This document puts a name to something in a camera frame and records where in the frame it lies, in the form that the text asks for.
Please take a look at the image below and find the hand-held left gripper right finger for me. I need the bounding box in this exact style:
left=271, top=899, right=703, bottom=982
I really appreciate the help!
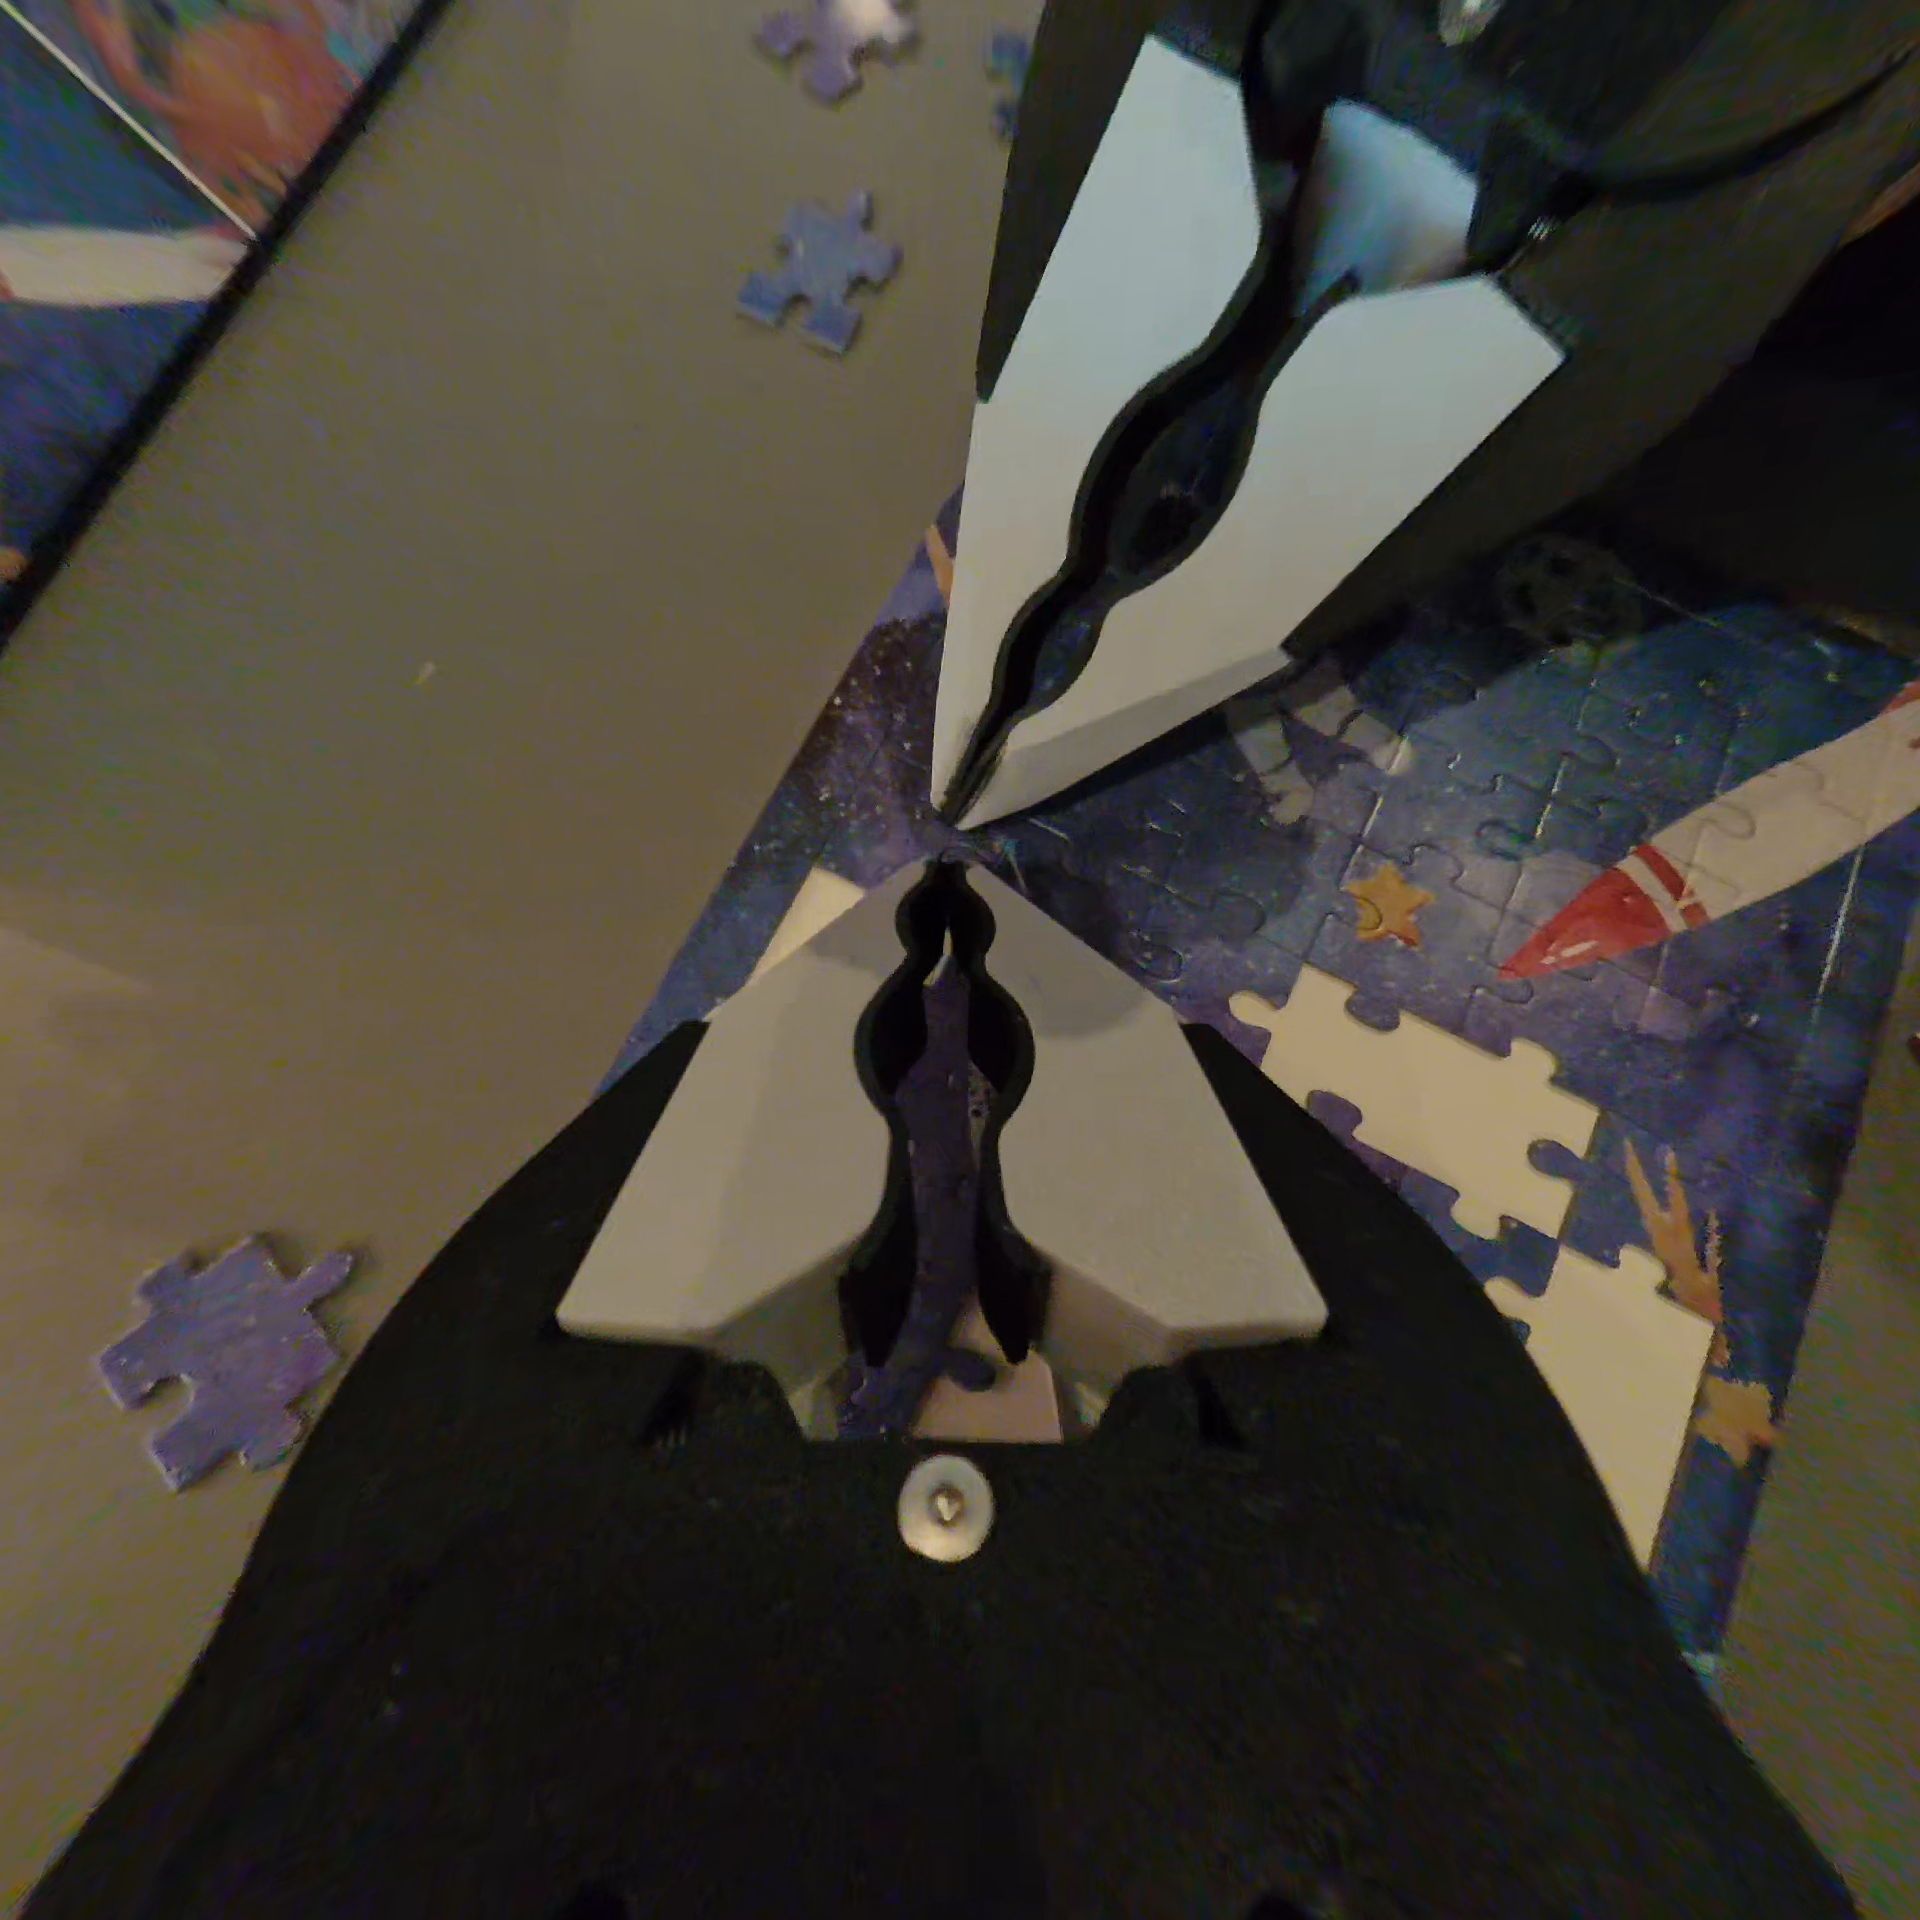
left=957, top=862, right=1334, bottom=1419

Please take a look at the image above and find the illustrated puzzle box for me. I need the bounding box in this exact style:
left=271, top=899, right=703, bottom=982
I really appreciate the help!
left=0, top=0, right=453, bottom=648

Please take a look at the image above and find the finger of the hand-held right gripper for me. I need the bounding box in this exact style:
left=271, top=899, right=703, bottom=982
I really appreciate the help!
left=953, top=105, right=1569, bottom=835
left=931, top=36, right=1268, bottom=819

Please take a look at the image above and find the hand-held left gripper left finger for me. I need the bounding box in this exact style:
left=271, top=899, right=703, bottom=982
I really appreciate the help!
left=557, top=862, right=950, bottom=1426

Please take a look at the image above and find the space jigsaw puzzle board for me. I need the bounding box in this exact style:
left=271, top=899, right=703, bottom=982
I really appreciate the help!
left=598, top=480, right=1920, bottom=1666

